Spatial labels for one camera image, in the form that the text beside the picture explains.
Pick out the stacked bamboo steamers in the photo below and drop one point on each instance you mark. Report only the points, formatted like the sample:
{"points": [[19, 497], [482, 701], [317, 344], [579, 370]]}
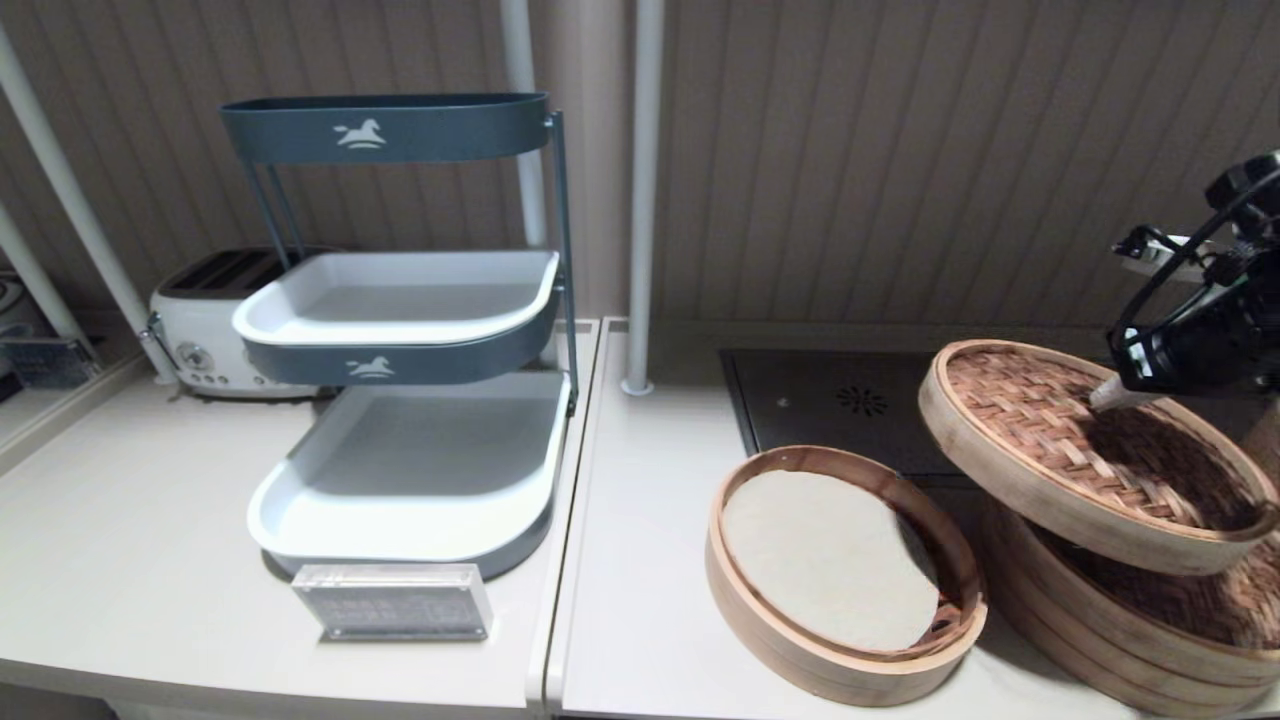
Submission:
{"points": [[1265, 440]]}

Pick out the short slanted white pole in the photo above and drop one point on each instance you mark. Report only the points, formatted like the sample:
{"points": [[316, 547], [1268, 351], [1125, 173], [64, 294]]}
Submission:
{"points": [[40, 283]]}

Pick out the woven bamboo steamer lid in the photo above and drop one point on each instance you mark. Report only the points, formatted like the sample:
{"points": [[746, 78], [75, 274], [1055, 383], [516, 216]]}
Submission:
{"points": [[1020, 420]]}

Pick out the round mesh steamer liner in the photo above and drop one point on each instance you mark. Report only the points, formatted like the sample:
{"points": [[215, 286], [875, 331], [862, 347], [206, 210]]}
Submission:
{"points": [[830, 560]]}

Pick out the white upright support pole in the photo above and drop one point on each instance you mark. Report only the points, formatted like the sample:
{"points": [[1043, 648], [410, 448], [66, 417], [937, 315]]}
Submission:
{"points": [[645, 150], [520, 50]]}

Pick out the clear acrylic warning sign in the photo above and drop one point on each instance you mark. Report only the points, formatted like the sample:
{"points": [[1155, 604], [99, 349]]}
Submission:
{"points": [[400, 605]]}

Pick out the grey three-tier tray rack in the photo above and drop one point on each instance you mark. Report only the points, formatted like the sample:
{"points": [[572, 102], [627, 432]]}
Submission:
{"points": [[400, 132]]}

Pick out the bamboo steamer basket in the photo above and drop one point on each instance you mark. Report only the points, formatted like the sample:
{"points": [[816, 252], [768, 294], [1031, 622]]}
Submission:
{"points": [[760, 640], [1080, 665]]}

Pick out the long slanted white pole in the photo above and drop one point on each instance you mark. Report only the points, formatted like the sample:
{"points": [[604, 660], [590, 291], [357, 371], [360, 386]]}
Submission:
{"points": [[85, 200]]}

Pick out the white retro toaster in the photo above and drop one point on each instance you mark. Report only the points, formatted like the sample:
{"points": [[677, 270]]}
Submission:
{"points": [[195, 330]]}

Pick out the right wrist camera assembly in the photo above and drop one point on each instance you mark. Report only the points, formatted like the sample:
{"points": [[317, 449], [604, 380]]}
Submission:
{"points": [[1165, 255]]}

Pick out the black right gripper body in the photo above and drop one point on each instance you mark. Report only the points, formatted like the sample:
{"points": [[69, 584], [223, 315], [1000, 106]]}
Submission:
{"points": [[1210, 345]]}

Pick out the white round appliance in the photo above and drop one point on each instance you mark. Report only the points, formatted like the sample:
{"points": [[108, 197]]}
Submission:
{"points": [[10, 308]]}

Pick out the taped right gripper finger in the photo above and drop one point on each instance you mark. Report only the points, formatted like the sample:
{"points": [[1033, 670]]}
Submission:
{"points": [[1125, 386], [1125, 400]]}

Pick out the right bamboo steamer with lid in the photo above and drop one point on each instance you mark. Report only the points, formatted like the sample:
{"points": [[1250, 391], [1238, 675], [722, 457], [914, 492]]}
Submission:
{"points": [[1180, 600]]}

